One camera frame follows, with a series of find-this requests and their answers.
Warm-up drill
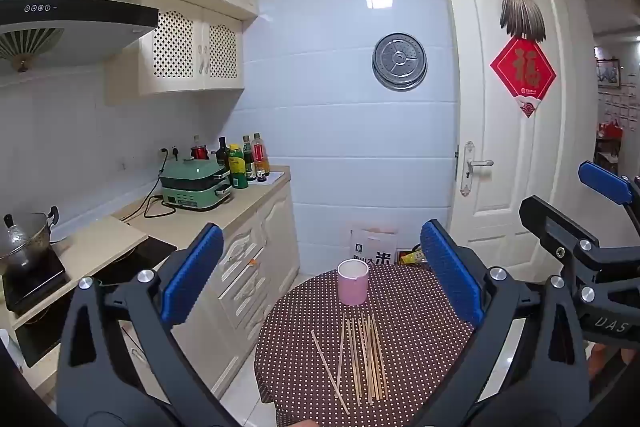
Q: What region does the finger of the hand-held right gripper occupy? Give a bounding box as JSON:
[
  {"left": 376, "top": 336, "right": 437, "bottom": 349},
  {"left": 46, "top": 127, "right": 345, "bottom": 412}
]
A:
[
  {"left": 577, "top": 161, "right": 640, "bottom": 238},
  {"left": 518, "top": 195, "right": 640, "bottom": 308}
]

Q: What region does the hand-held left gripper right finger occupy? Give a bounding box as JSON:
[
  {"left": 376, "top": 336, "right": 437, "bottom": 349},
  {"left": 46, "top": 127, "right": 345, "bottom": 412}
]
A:
[{"left": 400, "top": 220, "right": 591, "bottom": 427}]

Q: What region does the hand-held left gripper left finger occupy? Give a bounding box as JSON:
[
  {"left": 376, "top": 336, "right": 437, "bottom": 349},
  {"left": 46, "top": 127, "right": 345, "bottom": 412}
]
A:
[{"left": 54, "top": 223, "right": 236, "bottom": 427}]

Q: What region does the pink cup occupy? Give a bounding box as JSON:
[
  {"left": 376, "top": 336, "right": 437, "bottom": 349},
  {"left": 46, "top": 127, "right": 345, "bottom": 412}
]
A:
[{"left": 336, "top": 259, "right": 370, "bottom": 307}]

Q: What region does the bunch of wooden chopsticks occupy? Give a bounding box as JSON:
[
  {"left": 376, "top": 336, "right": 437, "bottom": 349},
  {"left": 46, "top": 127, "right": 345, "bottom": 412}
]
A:
[{"left": 310, "top": 313, "right": 390, "bottom": 414}]

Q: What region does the person's right hand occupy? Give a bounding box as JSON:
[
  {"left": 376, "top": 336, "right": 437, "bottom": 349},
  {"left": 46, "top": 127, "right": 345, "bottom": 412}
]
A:
[{"left": 587, "top": 341, "right": 632, "bottom": 383}]

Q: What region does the black tote bag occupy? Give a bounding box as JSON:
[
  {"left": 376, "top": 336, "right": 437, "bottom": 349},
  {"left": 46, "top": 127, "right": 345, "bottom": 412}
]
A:
[{"left": 398, "top": 243, "right": 426, "bottom": 267}]

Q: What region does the white door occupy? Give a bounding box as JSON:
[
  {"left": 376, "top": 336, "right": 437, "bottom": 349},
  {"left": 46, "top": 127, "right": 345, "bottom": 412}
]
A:
[{"left": 436, "top": 0, "right": 576, "bottom": 280}]

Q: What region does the black hob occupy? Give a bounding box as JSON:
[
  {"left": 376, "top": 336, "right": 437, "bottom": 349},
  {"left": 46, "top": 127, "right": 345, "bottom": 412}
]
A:
[{"left": 90, "top": 237, "right": 178, "bottom": 290}]

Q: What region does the cream base cabinet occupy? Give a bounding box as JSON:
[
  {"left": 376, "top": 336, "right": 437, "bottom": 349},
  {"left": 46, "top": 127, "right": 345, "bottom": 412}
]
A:
[{"left": 115, "top": 182, "right": 301, "bottom": 408}]

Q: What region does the white rice bag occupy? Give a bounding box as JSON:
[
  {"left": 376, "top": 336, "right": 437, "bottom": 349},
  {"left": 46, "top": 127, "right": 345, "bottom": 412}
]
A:
[{"left": 348, "top": 227, "right": 399, "bottom": 266}]

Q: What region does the green electric cooker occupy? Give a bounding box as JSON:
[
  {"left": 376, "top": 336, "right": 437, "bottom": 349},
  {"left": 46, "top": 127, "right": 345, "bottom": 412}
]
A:
[{"left": 159, "top": 159, "right": 235, "bottom": 212}]

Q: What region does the beige cutting board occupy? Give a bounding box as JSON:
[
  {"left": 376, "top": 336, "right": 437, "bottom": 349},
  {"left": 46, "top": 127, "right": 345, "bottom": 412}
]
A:
[{"left": 50, "top": 216, "right": 150, "bottom": 278}]

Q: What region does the yellow green bottle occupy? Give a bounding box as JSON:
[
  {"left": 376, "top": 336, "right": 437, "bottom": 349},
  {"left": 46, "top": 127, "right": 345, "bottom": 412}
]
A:
[{"left": 228, "top": 144, "right": 249, "bottom": 189}]

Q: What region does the dark bottle green label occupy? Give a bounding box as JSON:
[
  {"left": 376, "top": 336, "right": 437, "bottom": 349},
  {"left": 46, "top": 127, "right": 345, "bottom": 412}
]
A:
[{"left": 242, "top": 135, "right": 257, "bottom": 181}]

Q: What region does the red diamond door decoration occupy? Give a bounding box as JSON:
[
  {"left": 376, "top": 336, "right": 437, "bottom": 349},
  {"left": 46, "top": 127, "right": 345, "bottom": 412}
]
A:
[{"left": 490, "top": 36, "right": 557, "bottom": 118}]

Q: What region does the orange bottle red label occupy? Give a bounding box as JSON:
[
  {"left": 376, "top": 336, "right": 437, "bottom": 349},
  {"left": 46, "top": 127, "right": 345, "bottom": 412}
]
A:
[{"left": 251, "top": 133, "right": 271, "bottom": 178}]

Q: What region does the black induction cooker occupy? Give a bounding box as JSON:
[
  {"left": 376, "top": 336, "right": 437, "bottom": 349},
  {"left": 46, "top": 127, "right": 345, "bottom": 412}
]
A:
[{"left": 0, "top": 252, "right": 71, "bottom": 314}]

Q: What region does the metal wok with lid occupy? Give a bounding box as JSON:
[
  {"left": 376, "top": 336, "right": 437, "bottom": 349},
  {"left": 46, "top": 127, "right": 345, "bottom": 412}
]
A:
[{"left": 0, "top": 206, "right": 60, "bottom": 275}]

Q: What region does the feather fan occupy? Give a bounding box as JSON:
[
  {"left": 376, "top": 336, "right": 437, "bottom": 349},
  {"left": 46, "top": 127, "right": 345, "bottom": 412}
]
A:
[{"left": 500, "top": 0, "right": 547, "bottom": 42}]

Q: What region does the round metal steamer rack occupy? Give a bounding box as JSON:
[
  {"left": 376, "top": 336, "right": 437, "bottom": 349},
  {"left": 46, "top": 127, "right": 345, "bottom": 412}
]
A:
[{"left": 371, "top": 33, "right": 427, "bottom": 92}]

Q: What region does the cream lattice door cabinet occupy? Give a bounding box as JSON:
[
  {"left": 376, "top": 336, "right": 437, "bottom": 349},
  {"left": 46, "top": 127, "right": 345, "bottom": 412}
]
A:
[{"left": 105, "top": 0, "right": 246, "bottom": 96}]

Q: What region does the black range hood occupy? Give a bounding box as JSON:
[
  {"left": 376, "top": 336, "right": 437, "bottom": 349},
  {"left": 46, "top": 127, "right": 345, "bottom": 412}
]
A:
[{"left": 0, "top": 0, "right": 160, "bottom": 75}]

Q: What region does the black power cable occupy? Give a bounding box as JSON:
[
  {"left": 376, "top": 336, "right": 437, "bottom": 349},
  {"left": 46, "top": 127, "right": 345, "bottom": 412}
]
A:
[{"left": 122, "top": 152, "right": 173, "bottom": 223}]

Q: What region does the metal door handle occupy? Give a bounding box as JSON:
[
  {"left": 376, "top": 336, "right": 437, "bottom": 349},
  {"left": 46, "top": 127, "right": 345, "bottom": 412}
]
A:
[{"left": 459, "top": 141, "right": 495, "bottom": 196}]

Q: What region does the wall picture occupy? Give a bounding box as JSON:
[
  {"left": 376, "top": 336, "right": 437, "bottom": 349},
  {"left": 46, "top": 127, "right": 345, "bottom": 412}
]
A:
[{"left": 595, "top": 57, "right": 622, "bottom": 88}]

